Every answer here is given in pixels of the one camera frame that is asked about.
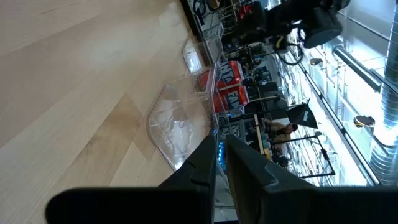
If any black softbox light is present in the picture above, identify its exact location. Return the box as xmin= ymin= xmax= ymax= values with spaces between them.
xmin=285 ymin=98 xmax=319 ymax=130

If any black aluminium table frame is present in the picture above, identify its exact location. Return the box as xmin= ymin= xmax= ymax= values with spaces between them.
xmin=179 ymin=0 xmax=208 ymax=37

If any orange Fanta soda can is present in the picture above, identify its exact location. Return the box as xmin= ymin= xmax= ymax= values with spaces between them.
xmin=213 ymin=85 xmax=250 ymax=114
xmin=197 ymin=60 xmax=245 ymax=91

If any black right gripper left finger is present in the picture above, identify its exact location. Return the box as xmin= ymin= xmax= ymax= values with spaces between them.
xmin=45 ymin=134 xmax=218 ymax=224

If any silver spiral air duct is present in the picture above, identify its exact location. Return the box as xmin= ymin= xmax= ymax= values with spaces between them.
xmin=368 ymin=0 xmax=398 ymax=187

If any clear plastic bin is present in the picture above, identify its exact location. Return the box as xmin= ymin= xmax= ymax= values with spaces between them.
xmin=146 ymin=63 xmax=220 ymax=172
xmin=182 ymin=23 xmax=251 ymax=114

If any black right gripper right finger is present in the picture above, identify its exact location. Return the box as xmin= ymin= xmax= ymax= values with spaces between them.
xmin=224 ymin=134 xmax=398 ymax=224

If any person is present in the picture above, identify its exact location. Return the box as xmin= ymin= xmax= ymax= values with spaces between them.
xmin=262 ymin=117 xmax=299 ymax=150

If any grey ceiling pipe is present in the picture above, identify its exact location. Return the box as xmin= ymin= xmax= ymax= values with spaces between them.
xmin=332 ymin=45 xmax=384 ymax=91

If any black light stand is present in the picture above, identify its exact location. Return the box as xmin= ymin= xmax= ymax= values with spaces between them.
xmin=269 ymin=132 xmax=336 ymax=179

